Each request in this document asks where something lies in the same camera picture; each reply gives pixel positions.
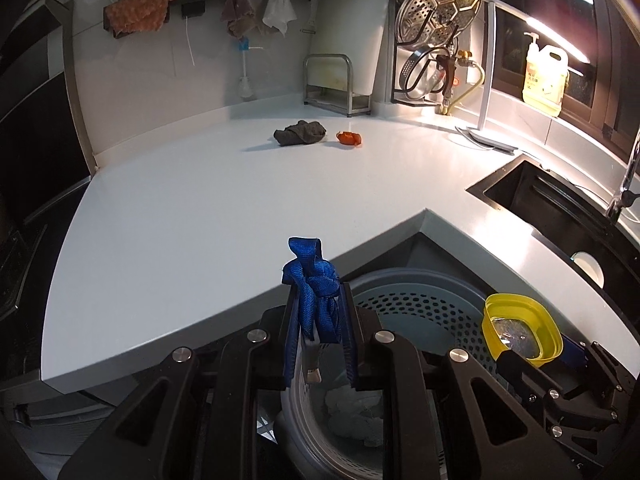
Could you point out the yellow detergent pump bottle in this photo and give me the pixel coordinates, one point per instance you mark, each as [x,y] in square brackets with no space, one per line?
[545,80]

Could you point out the white bowl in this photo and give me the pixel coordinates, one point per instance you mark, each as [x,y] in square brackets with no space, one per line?
[590,267]

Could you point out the white cloth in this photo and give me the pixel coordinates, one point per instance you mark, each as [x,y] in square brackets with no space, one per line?
[277,10]

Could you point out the black kitchen sink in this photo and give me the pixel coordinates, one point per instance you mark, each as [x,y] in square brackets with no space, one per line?
[525,195]

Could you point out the blue bottle brush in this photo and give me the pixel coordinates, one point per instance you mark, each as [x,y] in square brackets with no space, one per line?
[245,85]

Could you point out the steel faucet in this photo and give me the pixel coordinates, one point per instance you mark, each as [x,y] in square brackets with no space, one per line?
[627,180]

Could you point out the orange cloth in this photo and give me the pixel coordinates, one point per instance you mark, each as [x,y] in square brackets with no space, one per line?
[140,12]

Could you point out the yellow plastic container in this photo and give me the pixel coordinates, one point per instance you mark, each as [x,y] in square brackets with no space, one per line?
[545,330]

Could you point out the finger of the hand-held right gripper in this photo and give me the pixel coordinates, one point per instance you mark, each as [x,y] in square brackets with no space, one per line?
[572,355]
[520,370]

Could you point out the white cutting board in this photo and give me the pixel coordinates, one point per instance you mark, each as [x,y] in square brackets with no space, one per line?
[350,20]

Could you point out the steel steamer plate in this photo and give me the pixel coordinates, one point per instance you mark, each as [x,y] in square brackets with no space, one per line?
[440,5]

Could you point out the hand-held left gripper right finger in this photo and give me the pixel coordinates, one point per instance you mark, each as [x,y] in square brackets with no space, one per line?
[350,355]

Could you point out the glass pot lid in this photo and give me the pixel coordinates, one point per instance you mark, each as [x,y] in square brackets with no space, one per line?
[425,82]

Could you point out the dark grey rag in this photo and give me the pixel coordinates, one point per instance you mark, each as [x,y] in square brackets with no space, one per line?
[300,132]

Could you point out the white cloths in basket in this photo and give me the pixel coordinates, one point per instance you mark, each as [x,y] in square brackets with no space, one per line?
[350,410]

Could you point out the brown cloth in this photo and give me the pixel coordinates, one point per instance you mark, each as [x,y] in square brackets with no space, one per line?
[240,10]

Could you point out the dark window frame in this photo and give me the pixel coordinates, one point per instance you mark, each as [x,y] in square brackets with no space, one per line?
[600,110]

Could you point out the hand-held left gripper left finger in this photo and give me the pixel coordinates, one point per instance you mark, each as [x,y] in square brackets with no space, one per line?
[290,360]

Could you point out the steel cutting board rack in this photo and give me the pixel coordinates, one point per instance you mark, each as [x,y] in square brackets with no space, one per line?
[360,102]

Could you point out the brass gas valve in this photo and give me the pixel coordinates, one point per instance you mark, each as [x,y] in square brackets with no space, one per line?
[465,55]

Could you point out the white desk lamp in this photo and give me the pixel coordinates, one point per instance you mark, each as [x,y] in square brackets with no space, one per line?
[492,140]

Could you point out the grey perforated trash bin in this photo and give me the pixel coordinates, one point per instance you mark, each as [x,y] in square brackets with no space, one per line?
[425,310]

